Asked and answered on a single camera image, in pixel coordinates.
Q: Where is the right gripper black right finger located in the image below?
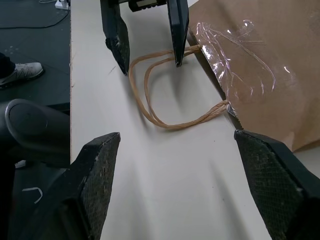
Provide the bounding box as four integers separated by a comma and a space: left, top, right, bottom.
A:
233, 129, 320, 240

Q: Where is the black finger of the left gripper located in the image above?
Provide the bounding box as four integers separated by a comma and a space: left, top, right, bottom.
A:
100, 0, 131, 76
167, 0, 190, 68

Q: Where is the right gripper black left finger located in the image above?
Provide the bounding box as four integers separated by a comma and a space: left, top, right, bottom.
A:
6, 132, 121, 240

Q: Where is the brown paper bag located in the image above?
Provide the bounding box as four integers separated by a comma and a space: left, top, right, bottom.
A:
128, 0, 320, 153

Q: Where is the dark rounded shape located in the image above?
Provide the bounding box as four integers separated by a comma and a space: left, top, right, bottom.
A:
0, 98, 71, 171

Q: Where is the white sneaker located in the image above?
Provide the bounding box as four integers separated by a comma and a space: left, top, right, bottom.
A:
0, 62, 45, 90

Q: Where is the dark trouser leg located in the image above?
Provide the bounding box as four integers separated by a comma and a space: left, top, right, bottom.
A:
0, 52, 16, 79

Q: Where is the black floor cable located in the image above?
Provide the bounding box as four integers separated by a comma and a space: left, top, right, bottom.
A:
0, 8, 70, 30

